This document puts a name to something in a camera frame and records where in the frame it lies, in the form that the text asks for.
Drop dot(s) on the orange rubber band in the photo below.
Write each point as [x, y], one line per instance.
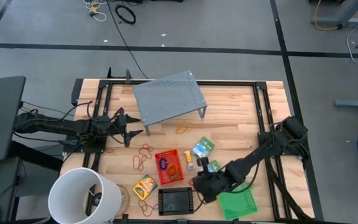
[180, 130]

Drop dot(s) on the black plastic basket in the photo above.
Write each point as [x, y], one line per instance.
[176, 201]

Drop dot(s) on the red plastic basket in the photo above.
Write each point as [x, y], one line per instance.
[179, 155]

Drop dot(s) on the green plastic basket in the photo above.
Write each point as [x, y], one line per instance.
[238, 207]

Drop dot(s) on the grey desk leg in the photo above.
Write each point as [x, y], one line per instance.
[353, 22]

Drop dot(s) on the black metal table frame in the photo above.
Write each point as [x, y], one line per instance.
[228, 83]

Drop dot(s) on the round lamp base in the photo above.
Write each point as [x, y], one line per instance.
[128, 196]

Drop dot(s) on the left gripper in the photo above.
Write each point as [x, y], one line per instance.
[121, 124]

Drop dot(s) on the black desk foot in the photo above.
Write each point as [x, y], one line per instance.
[36, 155]

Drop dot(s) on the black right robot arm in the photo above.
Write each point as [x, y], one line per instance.
[253, 157]

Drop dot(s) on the grey perforated metal riser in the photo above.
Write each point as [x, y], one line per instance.
[166, 99]

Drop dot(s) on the small yellow crayon pack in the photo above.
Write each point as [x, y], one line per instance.
[189, 159]

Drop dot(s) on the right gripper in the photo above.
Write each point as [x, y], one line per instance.
[210, 186]

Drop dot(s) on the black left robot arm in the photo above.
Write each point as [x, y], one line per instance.
[57, 124]

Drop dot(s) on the yellow crayon box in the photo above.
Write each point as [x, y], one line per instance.
[145, 187]

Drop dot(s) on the red brown rubber band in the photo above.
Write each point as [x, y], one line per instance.
[133, 161]
[140, 151]
[148, 215]
[139, 203]

